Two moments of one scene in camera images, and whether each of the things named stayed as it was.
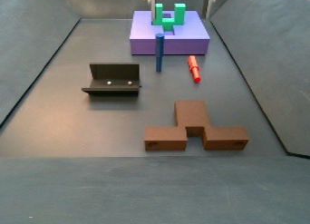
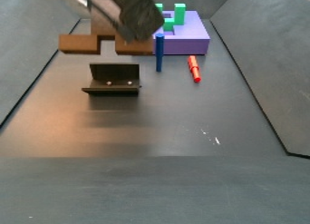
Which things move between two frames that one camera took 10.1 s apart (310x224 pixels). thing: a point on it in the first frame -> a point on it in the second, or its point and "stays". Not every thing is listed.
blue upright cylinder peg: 159,51 stays
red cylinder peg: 195,68 stays
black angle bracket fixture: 113,80 stays
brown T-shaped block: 191,116 -> 87,43
